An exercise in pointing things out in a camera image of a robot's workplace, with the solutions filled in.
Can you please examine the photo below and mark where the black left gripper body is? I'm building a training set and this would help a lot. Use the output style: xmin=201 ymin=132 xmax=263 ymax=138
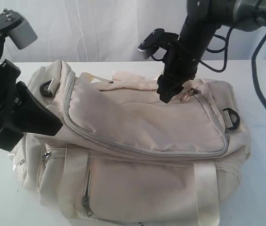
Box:
xmin=0 ymin=60 xmax=24 ymax=152

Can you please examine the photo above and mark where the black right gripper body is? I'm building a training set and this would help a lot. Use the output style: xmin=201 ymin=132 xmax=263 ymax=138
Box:
xmin=163 ymin=41 xmax=198 ymax=82

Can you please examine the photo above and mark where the beige duffel bag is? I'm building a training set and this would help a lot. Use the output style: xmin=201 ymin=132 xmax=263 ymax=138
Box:
xmin=11 ymin=60 xmax=250 ymax=226

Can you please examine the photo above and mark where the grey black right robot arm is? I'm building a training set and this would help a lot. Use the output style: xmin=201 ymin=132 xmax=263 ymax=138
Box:
xmin=157 ymin=0 xmax=266 ymax=103

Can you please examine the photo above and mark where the white backdrop curtain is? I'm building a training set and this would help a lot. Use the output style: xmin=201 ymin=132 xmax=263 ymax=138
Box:
xmin=0 ymin=0 xmax=266 ymax=64

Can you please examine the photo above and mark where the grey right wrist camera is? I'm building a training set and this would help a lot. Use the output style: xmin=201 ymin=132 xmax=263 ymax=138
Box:
xmin=137 ymin=28 xmax=165 ymax=59

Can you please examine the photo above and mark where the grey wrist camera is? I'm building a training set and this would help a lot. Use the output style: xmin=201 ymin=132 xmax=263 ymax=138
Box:
xmin=137 ymin=28 xmax=165 ymax=59
xmin=0 ymin=8 xmax=38 ymax=49

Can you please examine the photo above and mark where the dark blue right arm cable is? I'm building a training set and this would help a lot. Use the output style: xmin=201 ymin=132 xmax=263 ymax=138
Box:
xmin=206 ymin=14 xmax=266 ymax=130

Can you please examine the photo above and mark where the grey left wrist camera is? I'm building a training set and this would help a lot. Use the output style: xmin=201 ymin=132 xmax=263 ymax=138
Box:
xmin=0 ymin=8 xmax=38 ymax=49

